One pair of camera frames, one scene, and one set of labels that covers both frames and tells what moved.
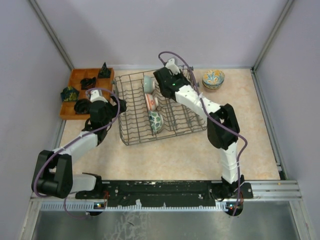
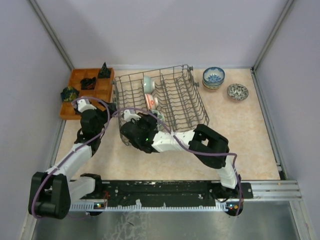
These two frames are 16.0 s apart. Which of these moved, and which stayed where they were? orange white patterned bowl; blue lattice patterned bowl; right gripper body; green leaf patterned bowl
Moved: right gripper body
Stayed: blue lattice patterned bowl; orange white patterned bowl; green leaf patterned bowl
